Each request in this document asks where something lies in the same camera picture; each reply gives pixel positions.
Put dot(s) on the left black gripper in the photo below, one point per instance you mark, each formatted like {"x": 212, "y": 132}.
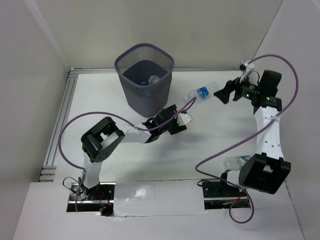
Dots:
{"x": 172, "y": 119}

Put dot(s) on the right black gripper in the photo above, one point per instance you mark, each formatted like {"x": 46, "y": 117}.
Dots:
{"x": 223, "y": 94}

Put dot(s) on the red label plastic bottle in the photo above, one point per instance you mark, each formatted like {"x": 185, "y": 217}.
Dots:
{"x": 153, "y": 79}

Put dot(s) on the blue label plastic bottle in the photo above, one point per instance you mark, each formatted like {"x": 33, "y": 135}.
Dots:
{"x": 146, "y": 92}

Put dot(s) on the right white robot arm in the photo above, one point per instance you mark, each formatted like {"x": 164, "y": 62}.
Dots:
{"x": 267, "y": 169}

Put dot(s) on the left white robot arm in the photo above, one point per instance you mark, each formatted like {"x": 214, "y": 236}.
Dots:
{"x": 99, "y": 142}

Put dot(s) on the grey mesh waste bin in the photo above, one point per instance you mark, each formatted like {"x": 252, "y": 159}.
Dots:
{"x": 137, "y": 64}

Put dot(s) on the clear bottle blue label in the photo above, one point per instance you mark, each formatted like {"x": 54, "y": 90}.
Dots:
{"x": 202, "y": 93}

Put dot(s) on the crushed bottle green label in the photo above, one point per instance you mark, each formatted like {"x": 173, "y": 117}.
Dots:
{"x": 235, "y": 163}

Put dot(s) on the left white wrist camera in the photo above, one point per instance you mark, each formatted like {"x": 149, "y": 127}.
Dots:
{"x": 184, "y": 118}

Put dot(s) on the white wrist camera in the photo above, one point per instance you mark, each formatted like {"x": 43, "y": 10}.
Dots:
{"x": 184, "y": 118}
{"x": 246, "y": 68}

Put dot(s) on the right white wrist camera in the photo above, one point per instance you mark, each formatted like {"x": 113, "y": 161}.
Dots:
{"x": 246, "y": 68}

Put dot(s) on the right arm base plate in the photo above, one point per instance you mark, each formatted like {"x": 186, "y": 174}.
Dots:
{"x": 220, "y": 195}

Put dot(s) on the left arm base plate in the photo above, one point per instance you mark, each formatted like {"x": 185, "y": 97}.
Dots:
{"x": 100, "y": 200}

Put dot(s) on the aluminium frame rail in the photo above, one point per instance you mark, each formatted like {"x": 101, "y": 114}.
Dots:
{"x": 180, "y": 75}

